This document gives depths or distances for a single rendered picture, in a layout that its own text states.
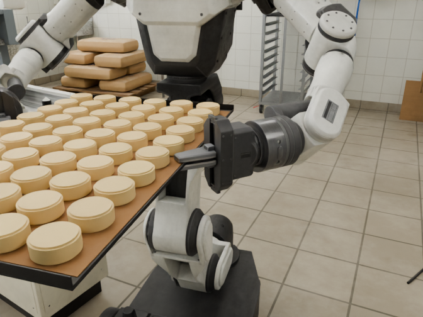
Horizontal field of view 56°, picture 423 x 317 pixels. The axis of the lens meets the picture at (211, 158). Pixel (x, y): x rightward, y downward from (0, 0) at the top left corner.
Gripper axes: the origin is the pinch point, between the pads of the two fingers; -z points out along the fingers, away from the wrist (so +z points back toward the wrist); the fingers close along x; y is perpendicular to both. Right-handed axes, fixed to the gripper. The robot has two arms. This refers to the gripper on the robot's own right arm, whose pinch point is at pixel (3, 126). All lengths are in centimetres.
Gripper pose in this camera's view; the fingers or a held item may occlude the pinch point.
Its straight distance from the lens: 87.2
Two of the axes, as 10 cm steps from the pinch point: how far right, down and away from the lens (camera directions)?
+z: -4.8, -3.4, 8.1
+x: 0.0, -9.2, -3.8
